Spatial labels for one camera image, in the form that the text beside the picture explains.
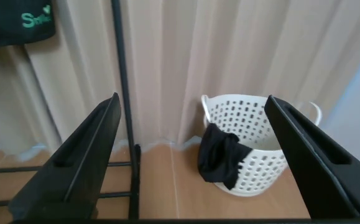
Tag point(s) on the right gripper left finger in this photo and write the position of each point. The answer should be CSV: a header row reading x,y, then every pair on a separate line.
x,y
43,193

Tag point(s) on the black garment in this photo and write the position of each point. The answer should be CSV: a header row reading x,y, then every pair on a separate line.
x,y
220,155

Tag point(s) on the black clothes rack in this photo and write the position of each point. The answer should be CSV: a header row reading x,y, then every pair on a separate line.
x,y
122,62

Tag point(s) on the black shorts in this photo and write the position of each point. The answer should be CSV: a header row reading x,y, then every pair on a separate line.
x,y
5,31

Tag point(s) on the beige curtain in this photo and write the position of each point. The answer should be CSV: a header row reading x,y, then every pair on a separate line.
x,y
198,46

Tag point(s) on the white laundry basket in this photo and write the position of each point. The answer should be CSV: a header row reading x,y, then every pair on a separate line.
x,y
245,112

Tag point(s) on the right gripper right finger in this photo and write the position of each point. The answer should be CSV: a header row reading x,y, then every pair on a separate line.
x,y
319,180

